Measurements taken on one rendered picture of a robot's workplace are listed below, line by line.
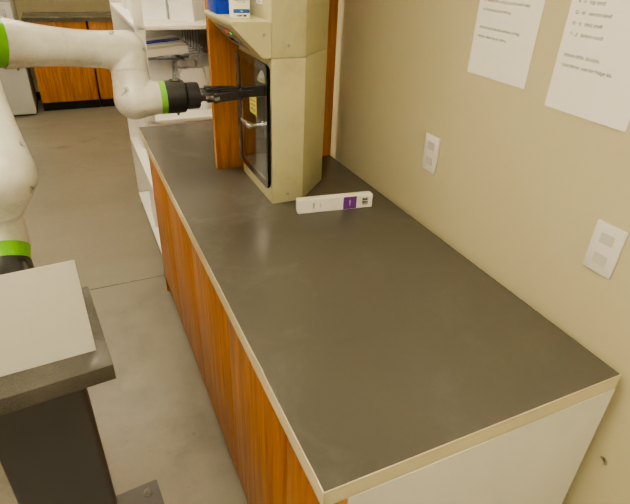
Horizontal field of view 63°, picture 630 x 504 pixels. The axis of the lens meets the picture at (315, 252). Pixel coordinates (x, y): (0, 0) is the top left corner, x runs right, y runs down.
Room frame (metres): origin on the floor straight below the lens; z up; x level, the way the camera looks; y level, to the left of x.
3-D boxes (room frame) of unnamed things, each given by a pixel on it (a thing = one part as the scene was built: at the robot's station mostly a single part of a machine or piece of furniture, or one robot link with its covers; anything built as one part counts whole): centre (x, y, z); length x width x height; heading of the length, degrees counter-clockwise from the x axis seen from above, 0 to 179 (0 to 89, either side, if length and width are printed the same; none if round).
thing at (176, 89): (1.49, 0.42, 1.31); 0.09 x 0.06 x 0.12; 26
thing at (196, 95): (1.52, 0.36, 1.31); 0.09 x 0.08 x 0.07; 116
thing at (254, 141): (1.71, 0.23, 1.19); 0.30 x 0.01 x 0.40; 25
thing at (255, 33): (1.69, 0.27, 1.46); 0.32 x 0.12 x 0.10; 26
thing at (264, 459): (1.59, 0.09, 0.45); 2.05 x 0.67 x 0.90; 26
